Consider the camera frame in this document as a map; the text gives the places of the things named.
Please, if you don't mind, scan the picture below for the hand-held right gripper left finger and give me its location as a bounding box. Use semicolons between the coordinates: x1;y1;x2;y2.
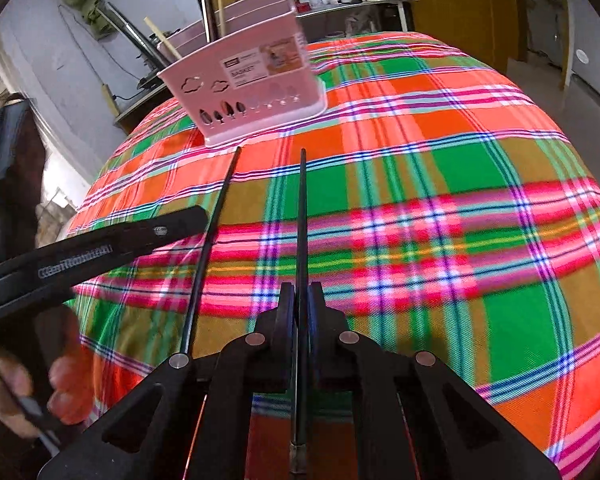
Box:
37;281;296;480

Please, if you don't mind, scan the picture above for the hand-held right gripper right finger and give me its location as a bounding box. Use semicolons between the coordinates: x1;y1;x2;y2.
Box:
307;281;563;480

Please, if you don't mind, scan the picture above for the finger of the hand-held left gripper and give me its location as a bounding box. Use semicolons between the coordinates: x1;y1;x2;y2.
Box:
109;206;209;262

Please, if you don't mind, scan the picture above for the pink chopstick basket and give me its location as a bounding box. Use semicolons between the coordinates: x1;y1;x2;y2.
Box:
156;0;328;149

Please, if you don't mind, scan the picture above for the person's left hand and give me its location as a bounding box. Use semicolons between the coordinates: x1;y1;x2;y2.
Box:
0;342;96;438

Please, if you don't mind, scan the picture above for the dark pot with lid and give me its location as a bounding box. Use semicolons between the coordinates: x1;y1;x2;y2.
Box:
136;71;165;92

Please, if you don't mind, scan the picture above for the plaid tablecloth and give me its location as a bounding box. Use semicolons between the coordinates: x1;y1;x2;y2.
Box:
65;30;600;480

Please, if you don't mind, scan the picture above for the white plastic bag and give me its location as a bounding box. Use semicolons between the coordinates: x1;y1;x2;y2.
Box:
342;15;376;36

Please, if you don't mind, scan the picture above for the white side table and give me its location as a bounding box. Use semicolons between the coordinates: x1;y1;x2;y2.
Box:
295;0;420;36

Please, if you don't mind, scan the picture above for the yellow door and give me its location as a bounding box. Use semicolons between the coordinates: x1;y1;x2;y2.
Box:
402;0;528;76

